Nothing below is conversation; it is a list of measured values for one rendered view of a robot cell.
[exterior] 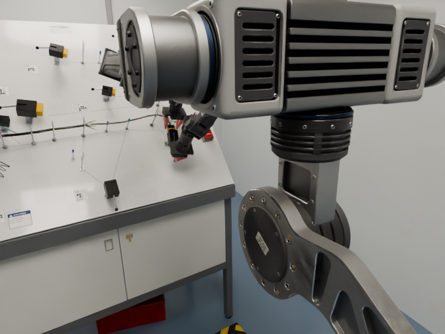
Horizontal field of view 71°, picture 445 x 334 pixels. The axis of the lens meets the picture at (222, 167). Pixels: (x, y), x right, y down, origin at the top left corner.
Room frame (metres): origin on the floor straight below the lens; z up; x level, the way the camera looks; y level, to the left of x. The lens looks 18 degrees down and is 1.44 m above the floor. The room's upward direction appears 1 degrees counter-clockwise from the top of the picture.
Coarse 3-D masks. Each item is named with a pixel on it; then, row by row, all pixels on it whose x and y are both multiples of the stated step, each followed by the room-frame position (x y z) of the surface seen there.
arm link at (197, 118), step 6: (198, 114) 1.24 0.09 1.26; (204, 114) 1.21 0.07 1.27; (198, 120) 1.21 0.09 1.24; (204, 120) 1.21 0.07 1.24; (210, 120) 1.21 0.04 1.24; (192, 126) 1.21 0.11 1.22; (198, 126) 1.22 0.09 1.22; (204, 126) 1.24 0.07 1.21; (210, 126) 1.22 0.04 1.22; (192, 132) 1.23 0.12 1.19; (198, 132) 1.22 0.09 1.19; (204, 132) 1.23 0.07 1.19
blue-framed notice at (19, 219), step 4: (16, 212) 1.06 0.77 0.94; (20, 212) 1.06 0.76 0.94; (24, 212) 1.07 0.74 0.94; (28, 212) 1.07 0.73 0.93; (8, 216) 1.04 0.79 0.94; (12, 216) 1.04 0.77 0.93; (16, 216) 1.05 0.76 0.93; (20, 216) 1.05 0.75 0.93; (24, 216) 1.06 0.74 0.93; (28, 216) 1.06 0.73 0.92; (8, 220) 1.03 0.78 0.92; (12, 220) 1.03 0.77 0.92; (16, 220) 1.04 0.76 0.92; (20, 220) 1.04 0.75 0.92; (24, 220) 1.05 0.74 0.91; (28, 220) 1.05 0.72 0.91; (12, 224) 1.02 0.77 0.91; (16, 224) 1.03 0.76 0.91; (20, 224) 1.03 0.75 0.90; (24, 224) 1.04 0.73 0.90; (28, 224) 1.04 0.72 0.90; (32, 224) 1.05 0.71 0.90; (12, 228) 1.02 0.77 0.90; (16, 228) 1.02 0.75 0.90
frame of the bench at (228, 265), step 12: (228, 204) 1.51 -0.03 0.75; (228, 216) 1.51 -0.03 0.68; (228, 228) 1.51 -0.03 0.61; (228, 240) 1.51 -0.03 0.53; (228, 252) 1.51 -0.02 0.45; (228, 264) 1.51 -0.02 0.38; (192, 276) 1.39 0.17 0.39; (204, 276) 1.43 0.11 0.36; (228, 276) 1.51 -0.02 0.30; (168, 288) 1.32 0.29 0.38; (228, 288) 1.51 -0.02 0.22; (132, 300) 1.22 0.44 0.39; (144, 300) 1.25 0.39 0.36; (228, 300) 1.51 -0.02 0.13; (96, 312) 1.14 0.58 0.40; (108, 312) 1.16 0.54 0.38; (228, 312) 1.50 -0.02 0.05; (72, 324) 1.09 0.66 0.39; (84, 324) 1.11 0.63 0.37
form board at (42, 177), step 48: (0, 48) 1.49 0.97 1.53; (48, 48) 1.59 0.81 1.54; (96, 48) 1.70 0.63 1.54; (0, 96) 1.34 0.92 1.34; (48, 96) 1.42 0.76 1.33; (96, 96) 1.52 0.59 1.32; (0, 144) 1.20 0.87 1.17; (48, 144) 1.27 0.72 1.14; (96, 144) 1.35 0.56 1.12; (144, 144) 1.45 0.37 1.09; (192, 144) 1.55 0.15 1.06; (0, 192) 1.08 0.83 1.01; (48, 192) 1.14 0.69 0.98; (96, 192) 1.21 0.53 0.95; (144, 192) 1.29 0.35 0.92; (192, 192) 1.37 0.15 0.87; (0, 240) 0.98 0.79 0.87
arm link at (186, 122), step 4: (188, 116) 1.34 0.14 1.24; (192, 116) 1.33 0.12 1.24; (184, 120) 1.33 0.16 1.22; (188, 120) 1.24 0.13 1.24; (192, 120) 1.23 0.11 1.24; (184, 124) 1.31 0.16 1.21; (188, 124) 1.22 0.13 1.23; (192, 124) 1.22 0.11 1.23; (184, 128) 1.25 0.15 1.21; (188, 128) 1.23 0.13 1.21; (188, 132) 1.24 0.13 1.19; (196, 136) 1.26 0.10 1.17; (204, 136) 1.25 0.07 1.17
